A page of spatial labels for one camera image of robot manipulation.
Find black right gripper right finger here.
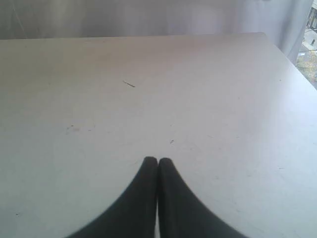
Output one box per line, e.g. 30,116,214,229
158,158,245,238

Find white sheer curtain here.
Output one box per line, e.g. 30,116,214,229
0,0,313,62

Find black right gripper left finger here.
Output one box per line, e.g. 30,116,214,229
70,157,158,238

